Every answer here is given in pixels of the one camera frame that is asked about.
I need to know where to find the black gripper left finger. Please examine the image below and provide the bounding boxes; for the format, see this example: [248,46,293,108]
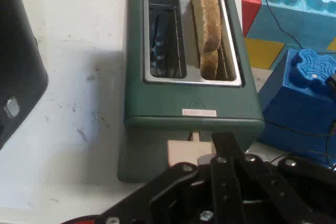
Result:
[61,132,244,224]

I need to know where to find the cream toaster lever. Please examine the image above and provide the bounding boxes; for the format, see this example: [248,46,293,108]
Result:
[166,130,217,168]

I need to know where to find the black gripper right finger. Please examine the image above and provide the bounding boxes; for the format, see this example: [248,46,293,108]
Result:
[224,132,336,224]

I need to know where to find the red plastic block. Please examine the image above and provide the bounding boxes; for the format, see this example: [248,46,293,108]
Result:
[225,0,264,37]

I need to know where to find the dark blue plastic block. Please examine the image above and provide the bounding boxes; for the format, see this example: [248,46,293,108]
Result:
[258,48,336,169]

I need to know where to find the tall toasted bread slice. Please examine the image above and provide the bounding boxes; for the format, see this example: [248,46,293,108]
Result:
[190,0,223,53]

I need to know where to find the dark green two-slot toaster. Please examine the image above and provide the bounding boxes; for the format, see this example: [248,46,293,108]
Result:
[117,0,265,184]

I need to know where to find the black appliance with silver button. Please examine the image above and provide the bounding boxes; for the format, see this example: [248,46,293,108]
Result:
[0,0,49,152]

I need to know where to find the short toasted bread slice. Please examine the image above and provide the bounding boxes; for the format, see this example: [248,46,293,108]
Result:
[199,49,219,81]

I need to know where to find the thin black cable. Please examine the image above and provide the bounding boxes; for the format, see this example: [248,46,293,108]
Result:
[264,120,336,167]
[259,0,304,50]

